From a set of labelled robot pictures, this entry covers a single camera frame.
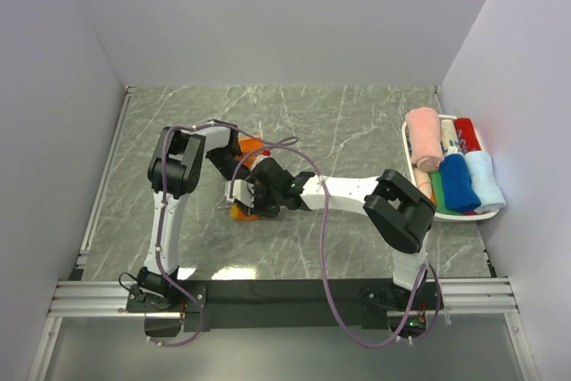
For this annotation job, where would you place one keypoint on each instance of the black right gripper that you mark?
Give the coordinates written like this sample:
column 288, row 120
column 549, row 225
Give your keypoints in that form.
column 258, row 210

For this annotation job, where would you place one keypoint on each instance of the grey orange giraffe towel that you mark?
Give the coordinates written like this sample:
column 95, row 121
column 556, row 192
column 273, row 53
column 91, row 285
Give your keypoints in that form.
column 246, row 145

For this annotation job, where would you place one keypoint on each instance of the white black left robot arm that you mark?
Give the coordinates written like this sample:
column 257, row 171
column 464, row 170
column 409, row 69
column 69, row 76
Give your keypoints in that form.
column 174, row 172

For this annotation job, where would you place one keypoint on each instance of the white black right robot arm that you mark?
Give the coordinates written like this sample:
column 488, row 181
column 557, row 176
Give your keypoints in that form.
column 399, row 211

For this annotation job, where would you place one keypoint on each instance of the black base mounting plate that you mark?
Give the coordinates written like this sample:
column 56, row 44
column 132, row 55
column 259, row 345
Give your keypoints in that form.
column 371, row 303

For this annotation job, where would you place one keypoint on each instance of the green rolled towel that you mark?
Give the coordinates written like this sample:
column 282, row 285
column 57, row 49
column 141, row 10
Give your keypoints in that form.
column 437, row 185

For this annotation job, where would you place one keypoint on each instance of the pink rolled towel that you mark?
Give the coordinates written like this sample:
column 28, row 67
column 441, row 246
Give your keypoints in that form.
column 424, row 127

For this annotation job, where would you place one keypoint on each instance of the white towel basket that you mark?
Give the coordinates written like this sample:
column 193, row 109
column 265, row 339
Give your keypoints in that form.
column 453, row 217

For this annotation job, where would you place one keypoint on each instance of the cream patterned rolled towel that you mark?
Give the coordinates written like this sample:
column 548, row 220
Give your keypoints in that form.
column 449, row 138

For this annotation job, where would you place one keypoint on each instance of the dark blue rolled towel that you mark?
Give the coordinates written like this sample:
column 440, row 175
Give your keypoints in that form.
column 458, row 193

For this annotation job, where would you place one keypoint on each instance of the red rolled towel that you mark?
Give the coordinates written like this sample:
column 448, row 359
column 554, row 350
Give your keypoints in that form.
column 466, row 134

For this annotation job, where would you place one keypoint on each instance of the light blue rolled towel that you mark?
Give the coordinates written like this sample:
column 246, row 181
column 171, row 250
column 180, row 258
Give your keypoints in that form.
column 483, row 181

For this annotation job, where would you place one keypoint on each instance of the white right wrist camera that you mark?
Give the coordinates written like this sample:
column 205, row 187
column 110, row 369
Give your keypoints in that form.
column 239, row 191

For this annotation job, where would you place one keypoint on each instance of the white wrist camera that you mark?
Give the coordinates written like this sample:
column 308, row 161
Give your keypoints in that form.
column 239, row 191
column 263, row 155

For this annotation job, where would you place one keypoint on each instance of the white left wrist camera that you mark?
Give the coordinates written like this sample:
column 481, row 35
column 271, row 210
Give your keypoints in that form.
column 263, row 155

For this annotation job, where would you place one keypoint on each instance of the aluminium frame rail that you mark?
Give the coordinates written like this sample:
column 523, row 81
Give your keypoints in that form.
column 461, row 296

